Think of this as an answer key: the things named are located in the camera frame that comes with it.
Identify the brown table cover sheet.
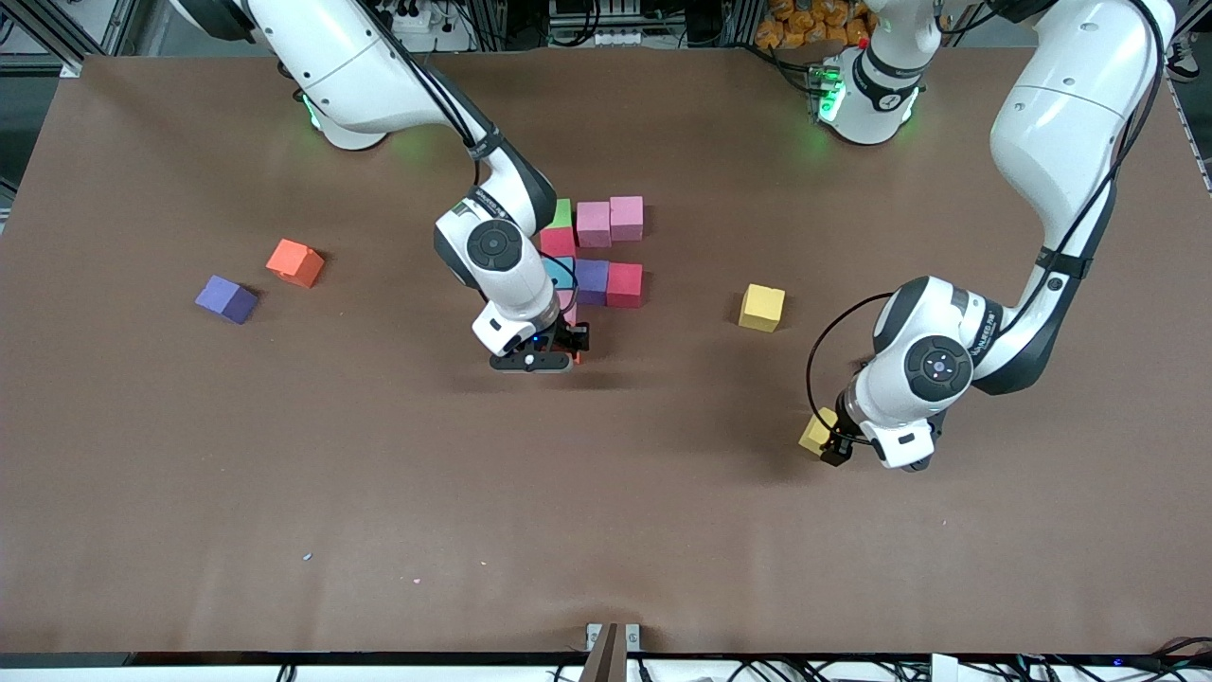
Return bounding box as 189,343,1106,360
0,45,1212,655

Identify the yellow foam cube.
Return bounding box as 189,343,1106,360
739,284,787,333
798,407,840,458

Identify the notched pink foam cube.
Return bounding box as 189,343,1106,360
610,196,646,243

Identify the pile of orange objects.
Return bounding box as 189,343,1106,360
755,0,877,48

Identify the purple foam cube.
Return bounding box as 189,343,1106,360
574,259,610,306
195,275,258,326

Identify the aluminium frame profile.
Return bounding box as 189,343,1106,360
0,0,84,79
1174,0,1212,44

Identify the metal table edge bracket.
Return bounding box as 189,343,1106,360
585,622,642,682

